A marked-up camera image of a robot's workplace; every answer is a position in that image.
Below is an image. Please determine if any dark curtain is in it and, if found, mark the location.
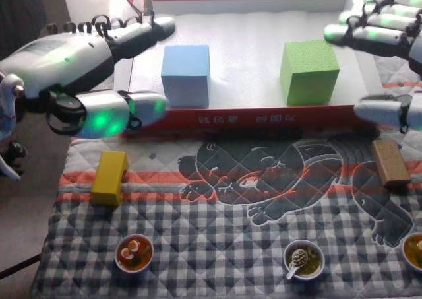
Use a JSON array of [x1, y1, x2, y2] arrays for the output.
[[0, 0, 70, 61]]

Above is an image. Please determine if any black cable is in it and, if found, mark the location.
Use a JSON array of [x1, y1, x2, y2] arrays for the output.
[[0, 255, 43, 280]]

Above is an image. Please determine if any toy bowl with orange soup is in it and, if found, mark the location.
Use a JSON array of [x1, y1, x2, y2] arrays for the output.
[[402, 232, 422, 273]]

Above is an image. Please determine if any brown wooden block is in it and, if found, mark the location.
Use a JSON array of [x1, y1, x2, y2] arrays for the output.
[[371, 139, 412, 191]]

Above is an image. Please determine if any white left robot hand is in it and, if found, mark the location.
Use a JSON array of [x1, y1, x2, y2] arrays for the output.
[[0, 10, 177, 140]]

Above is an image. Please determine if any grey checked quilt with bear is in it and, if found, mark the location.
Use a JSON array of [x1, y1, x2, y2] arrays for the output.
[[29, 54, 422, 299]]

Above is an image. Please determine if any blue cube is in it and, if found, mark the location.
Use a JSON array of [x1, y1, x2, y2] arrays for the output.
[[160, 44, 212, 109]]

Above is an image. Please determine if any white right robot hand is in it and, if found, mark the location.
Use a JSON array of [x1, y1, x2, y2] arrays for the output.
[[324, 0, 422, 134]]

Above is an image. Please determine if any yellow block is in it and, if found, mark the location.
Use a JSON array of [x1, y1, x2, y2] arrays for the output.
[[91, 150, 129, 207]]

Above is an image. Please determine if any toy bowl with green soup and spoon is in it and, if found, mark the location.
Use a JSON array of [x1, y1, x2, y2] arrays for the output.
[[283, 239, 326, 281]]

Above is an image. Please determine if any toy bowl with egg soup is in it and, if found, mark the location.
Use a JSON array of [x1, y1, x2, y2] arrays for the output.
[[114, 234, 154, 273]]

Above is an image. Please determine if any green cube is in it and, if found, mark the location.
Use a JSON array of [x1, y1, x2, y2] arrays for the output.
[[279, 39, 340, 107]]

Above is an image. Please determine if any red and white cardboard tray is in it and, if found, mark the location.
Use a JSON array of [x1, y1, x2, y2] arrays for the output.
[[113, 0, 385, 138]]

